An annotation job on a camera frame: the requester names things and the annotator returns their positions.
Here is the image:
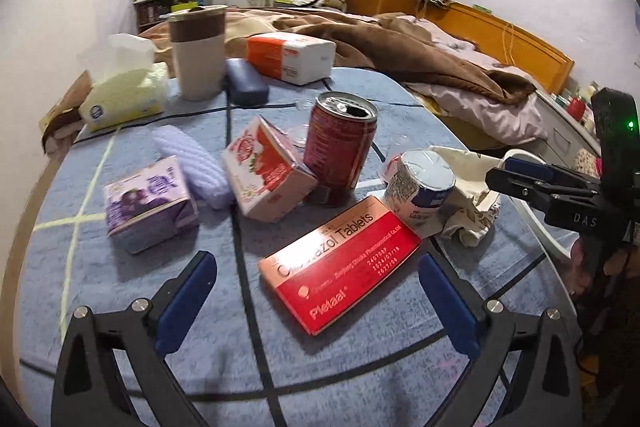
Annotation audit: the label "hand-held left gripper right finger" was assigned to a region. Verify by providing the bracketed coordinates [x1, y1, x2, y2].
[417, 253, 586, 427]

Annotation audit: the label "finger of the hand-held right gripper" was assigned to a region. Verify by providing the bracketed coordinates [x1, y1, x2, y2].
[502, 157, 603, 194]
[484, 167, 568, 214]

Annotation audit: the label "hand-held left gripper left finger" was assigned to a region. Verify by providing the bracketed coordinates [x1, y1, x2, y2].
[50, 250, 218, 427]

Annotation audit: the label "white paper bag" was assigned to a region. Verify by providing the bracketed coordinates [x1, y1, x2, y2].
[427, 145, 503, 248]

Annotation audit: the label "white yogurt cup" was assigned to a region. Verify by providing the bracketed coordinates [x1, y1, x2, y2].
[382, 149, 457, 239]

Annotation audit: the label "purple milk carton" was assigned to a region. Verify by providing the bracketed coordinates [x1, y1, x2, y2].
[102, 155, 200, 255]

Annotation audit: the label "red medicine box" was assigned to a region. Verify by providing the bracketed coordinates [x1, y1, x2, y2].
[257, 195, 423, 337]

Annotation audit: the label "clear plastic jelly cup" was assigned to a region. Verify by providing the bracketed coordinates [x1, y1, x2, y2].
[291, 97, 321, 151]
[377, 134, 411, 182]

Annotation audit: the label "red milk carton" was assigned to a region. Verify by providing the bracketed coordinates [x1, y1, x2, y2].
[221, 114, 319, 224]

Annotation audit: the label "red drink can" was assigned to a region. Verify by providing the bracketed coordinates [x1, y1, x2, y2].
[302, 91, 379, 208]

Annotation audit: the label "person's right hand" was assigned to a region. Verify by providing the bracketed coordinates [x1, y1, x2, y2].
[570, 240, 633, 307]

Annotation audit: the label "blue plaid tablecloth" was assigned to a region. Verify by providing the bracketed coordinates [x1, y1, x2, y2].
[20, 67, 581, 427]

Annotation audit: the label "white bedside cabinet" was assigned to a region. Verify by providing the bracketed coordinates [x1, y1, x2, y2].
[537, 87, 606, 168]

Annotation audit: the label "pink bed sheet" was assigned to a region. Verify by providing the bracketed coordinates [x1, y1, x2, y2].
[405, 17, 551, 144]

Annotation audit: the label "wooden headboard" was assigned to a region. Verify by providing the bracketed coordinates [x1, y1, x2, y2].
[415, 0, 576, 95]

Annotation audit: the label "brown fleece blanket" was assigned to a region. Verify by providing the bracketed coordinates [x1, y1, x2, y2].
[140, 7, 538, 104]

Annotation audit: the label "yellow tissue pack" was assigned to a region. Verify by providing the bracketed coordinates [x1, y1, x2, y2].
[77, 33, 170, 132]

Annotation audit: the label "navy glasses case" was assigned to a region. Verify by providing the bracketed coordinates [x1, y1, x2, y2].
[224, 58, 271, 106]

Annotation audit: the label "beige and brown mug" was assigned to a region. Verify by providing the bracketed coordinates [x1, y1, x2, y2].
[167, 5, 228, 101]

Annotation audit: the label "orange and white tissue pack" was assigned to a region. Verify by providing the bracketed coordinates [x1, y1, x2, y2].
[245, 33, 337, 86]

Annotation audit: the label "white shelf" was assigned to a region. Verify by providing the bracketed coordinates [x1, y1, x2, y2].
[132, 0, 216, 32]

